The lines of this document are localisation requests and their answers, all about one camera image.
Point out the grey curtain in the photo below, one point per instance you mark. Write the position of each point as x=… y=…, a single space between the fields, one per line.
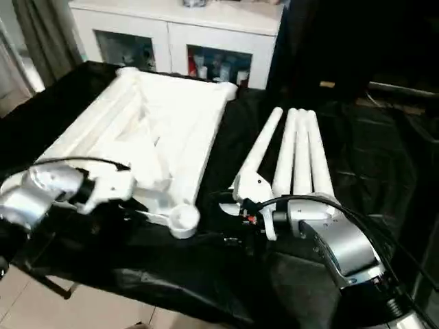
x=48 y=34

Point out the white glass-door cabinet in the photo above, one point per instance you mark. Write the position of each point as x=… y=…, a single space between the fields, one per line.
x=171 y=27

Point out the small tan label tag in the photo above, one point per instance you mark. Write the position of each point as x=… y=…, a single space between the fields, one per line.
x=326 y=83

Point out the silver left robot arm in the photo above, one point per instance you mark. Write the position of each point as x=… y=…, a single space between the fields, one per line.
x=31 y=195

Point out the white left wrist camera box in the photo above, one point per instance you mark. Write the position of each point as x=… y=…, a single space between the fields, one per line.
x=109 y=188

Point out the white plastic table leg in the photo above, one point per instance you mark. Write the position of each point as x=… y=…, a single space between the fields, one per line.
x=286 y=154
x=302 y=154
x=262 y=144
x=319 y=161

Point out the white plastic table top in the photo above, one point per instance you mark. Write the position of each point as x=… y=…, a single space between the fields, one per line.
x=154 y=137

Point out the metal rod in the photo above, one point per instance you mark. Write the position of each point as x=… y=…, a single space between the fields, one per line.
x=404 y=89

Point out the black backdrop cloth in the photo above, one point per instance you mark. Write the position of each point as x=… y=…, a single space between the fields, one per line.
x=360 y=34

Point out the black plastic sheet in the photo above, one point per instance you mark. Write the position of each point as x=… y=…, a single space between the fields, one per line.
x=377 y=171

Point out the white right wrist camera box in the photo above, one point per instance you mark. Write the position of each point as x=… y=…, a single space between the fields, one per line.
x=252 y=185

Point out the black table frame leg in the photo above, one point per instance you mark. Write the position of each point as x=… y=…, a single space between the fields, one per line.
x=55 y=286

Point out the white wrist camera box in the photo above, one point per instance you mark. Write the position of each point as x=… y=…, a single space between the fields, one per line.
x=109 y=188
x=252 y=185

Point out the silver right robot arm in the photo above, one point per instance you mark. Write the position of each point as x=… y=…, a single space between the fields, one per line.
x=343 y=240

